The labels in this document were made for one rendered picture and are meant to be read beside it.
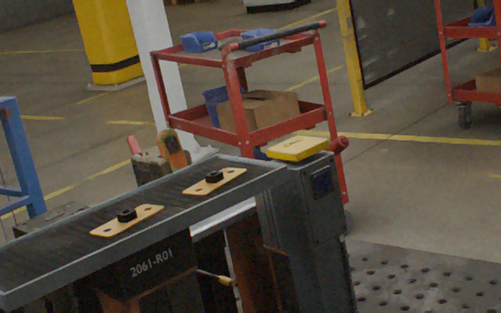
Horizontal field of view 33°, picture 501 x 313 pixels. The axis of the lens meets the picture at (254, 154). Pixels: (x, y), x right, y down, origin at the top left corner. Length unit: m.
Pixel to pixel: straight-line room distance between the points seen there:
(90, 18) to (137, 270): 7.51
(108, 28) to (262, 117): 4.99
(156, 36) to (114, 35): 3.15
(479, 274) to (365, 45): 4.11
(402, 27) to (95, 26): 3.37
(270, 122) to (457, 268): 1.87
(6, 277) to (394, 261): 1.08
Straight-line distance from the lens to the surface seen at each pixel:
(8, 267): 0.94
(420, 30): 6.29
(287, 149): 1.10
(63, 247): 0.94
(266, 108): 3.49
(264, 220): 1.36
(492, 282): 1.71
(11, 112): 3.35
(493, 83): 4.89
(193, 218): 0.94
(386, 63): 5.93
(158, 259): 0.96
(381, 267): 1.81
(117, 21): 8.42
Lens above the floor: 1.47
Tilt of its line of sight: 16 degrees down
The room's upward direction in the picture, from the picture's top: 12 degrees counter-clockwise
